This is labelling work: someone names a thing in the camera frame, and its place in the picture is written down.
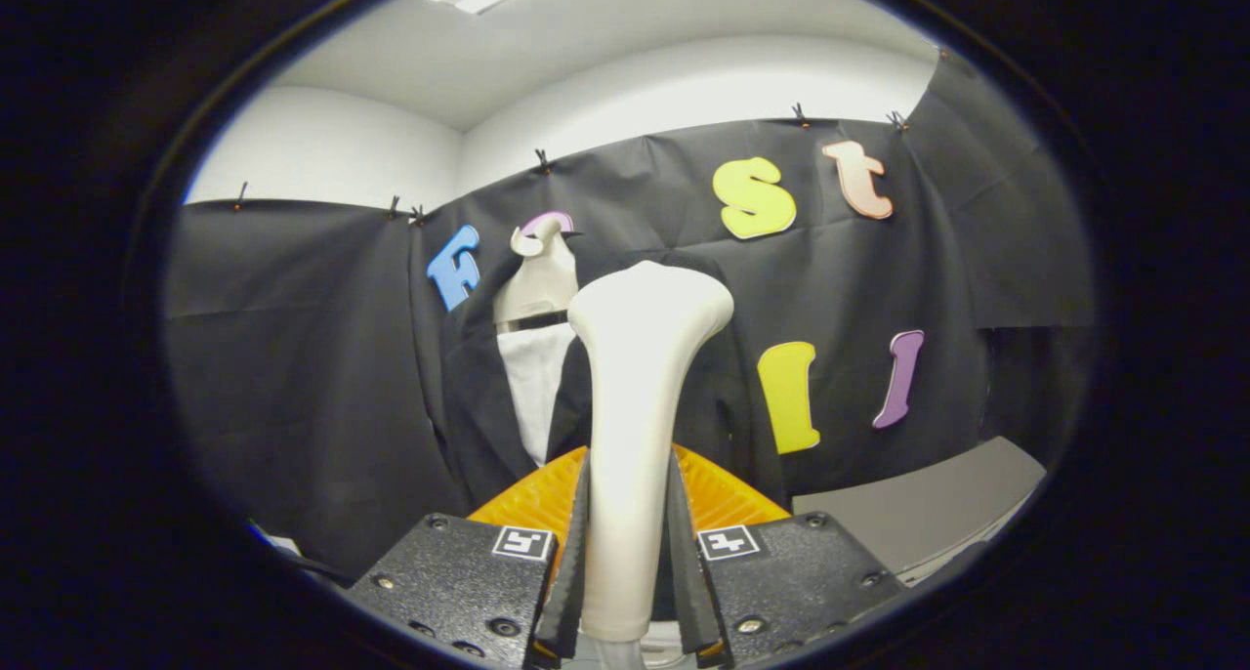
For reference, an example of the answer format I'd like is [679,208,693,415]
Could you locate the black backdrop cloth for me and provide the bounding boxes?
[164,50,1097,583]

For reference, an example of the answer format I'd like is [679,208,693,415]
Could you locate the blue flat device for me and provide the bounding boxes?
[246,519,304,559]

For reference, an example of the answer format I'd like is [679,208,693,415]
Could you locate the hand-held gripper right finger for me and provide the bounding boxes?
[669,443,907,670]

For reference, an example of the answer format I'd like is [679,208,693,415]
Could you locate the white plastic hanger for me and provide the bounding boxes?
[491,223,579,334]

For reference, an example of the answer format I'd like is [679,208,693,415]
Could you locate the grey cabinet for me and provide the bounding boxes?
[791,436,1048,585]

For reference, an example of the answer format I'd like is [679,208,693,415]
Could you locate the black suit jacket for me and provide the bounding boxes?
[439,245,792,515]

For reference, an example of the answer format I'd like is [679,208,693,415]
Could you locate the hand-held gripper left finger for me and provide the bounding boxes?
[347,445,592,670]

